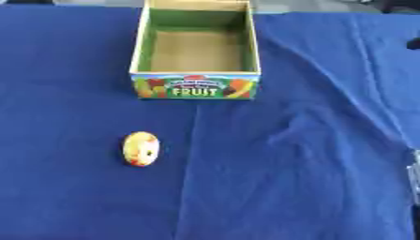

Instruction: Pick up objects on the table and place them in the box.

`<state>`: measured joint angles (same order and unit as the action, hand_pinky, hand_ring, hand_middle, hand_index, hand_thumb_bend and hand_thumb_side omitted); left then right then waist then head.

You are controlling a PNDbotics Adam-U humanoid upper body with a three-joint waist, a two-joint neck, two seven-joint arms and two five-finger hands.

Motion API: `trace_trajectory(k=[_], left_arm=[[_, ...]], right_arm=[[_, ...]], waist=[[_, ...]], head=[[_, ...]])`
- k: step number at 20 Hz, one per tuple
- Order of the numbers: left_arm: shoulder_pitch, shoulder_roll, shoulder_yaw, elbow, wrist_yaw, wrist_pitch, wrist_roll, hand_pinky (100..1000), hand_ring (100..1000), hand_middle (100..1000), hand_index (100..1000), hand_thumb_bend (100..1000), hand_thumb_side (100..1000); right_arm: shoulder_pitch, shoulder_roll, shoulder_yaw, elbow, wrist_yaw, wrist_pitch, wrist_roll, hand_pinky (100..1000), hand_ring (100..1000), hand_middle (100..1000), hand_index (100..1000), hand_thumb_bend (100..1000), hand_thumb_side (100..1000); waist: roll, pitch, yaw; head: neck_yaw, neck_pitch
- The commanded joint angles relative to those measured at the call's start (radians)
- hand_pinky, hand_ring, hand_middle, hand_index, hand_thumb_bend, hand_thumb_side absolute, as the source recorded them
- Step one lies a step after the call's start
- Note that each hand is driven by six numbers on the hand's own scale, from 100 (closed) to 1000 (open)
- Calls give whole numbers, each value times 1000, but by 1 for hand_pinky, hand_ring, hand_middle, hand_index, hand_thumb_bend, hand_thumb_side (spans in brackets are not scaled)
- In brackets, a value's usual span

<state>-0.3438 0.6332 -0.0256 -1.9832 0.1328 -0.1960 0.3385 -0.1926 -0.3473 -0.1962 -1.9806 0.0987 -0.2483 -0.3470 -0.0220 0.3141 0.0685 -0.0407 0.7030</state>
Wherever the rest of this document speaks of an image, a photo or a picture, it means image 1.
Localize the yellow and red toy fruit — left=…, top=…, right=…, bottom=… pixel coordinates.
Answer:
left=119, top=130, right=163, bottom=168

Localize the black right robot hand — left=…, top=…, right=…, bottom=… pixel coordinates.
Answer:
left=405, top=37, right=420, bottom=51

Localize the cardboard box with green inside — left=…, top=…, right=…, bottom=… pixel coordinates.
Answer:
left=127, top=0, right=263, bottom=101

